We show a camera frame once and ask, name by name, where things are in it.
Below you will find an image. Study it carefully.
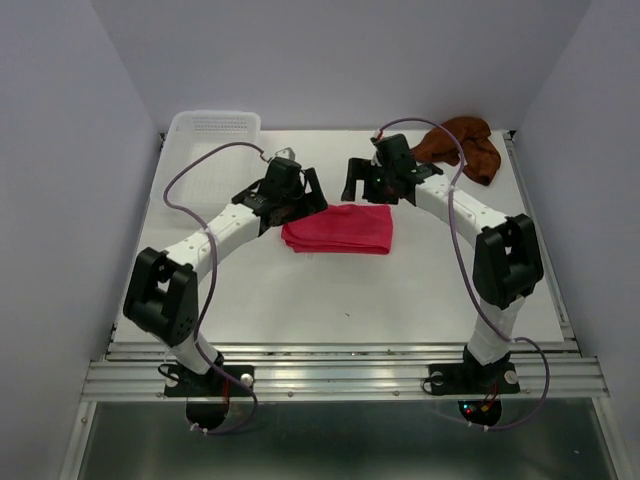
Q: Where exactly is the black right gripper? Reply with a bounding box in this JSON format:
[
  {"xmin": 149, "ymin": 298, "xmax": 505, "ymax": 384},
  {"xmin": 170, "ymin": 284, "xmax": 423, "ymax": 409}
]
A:
[{"xmin": 338, "ymin": 158, "xmax": 396, "ymax": 204}]

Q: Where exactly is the pink microfibre towel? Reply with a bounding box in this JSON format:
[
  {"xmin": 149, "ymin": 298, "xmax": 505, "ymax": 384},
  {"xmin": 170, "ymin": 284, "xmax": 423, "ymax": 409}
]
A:
[{"xmin": 281, "ymin": 204, "xmax": 394, "ymax": 255}]

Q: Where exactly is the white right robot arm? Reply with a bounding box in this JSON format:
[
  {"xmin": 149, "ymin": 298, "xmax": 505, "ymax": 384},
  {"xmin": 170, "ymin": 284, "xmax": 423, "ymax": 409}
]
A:
[{"xmin": 341, "ymin": 134, "xmax": 544, "ymax": 390}]

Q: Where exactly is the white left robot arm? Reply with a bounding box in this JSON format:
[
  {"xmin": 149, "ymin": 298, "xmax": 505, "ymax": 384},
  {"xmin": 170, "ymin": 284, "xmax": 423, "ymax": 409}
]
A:
[{"xmin": 123, "ymin": 157, "xmax": 328, "ymax": 394}]

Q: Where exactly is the white plastic basket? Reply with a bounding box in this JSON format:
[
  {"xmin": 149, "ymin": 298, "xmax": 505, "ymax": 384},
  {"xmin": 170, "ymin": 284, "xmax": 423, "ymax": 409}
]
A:
[{"xmin": 150, "ymin": 110, "xmax": 265, "ymax": 218}]

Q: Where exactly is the brown microfibre towel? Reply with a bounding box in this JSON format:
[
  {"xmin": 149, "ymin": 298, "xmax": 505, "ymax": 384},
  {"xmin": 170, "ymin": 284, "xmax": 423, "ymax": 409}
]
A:
[{"xmin": 411, "ymin": 116, "xmax": 501, "ymax": 186}]

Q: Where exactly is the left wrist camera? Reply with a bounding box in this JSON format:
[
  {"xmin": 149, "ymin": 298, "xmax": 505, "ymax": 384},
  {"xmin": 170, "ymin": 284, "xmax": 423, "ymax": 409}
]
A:
[{"xmin": 271, "ymin": 147, "xmax": 296, "ymax": 161}]

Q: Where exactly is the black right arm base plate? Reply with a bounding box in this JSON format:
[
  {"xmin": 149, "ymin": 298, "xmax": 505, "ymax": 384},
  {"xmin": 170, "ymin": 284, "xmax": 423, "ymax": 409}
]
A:
[{"xmin": 423, "ymin": 362, "xmax": 521, "ymax": 398}]

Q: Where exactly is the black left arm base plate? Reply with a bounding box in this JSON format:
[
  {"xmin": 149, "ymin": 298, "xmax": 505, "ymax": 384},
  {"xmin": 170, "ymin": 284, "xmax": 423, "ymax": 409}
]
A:
[{"xmin": 157, "ymin": 363, "xmax": 250, "ymax": 398}]

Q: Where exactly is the aluminium front mounting rail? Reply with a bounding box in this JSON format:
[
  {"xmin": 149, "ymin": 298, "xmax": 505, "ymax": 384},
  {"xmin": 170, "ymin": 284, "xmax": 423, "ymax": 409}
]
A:
[{"xmin": 81, "ymin": 340, "xmax": 609, "ymax": 403}]

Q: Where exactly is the aluminium table edge rail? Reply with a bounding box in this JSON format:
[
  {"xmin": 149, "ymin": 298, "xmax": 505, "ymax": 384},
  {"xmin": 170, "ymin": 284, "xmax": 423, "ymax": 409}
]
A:
[{"xmin": 502, "ymin": 130, "xmax": 582, "ymax": 354}]

